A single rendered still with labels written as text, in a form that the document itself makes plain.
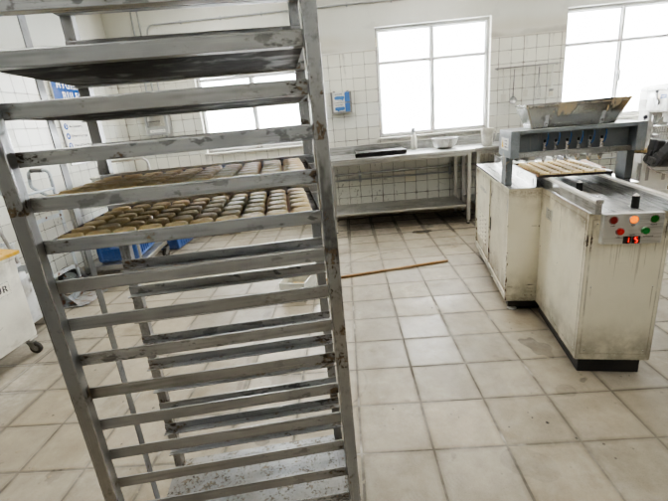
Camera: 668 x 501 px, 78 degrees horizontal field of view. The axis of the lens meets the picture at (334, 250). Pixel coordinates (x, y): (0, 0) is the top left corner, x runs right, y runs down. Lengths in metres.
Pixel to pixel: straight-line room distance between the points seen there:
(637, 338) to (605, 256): 0.46
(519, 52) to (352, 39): 2.05
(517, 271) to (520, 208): 0.42
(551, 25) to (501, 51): 0.62
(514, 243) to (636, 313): 0.81
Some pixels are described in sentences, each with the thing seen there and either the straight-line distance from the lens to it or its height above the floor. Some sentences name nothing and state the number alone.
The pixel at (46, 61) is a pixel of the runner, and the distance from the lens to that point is 0.99.
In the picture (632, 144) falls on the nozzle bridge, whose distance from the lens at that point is 2.99.
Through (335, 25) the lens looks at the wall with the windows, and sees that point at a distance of 5.69.
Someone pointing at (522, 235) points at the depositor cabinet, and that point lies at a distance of 2.86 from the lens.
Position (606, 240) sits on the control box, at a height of 0.72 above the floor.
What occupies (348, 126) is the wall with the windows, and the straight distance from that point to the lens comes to 5.59.
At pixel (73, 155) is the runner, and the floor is 1.32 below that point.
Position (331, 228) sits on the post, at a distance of 0.90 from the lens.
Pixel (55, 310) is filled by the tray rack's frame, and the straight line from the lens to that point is 1.06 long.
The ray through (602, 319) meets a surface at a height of 0.31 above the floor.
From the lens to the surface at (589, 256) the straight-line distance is 2.25.
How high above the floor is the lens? 1.34
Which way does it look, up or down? 18 degrees down
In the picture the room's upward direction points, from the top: 5 degrees counter-clockwise
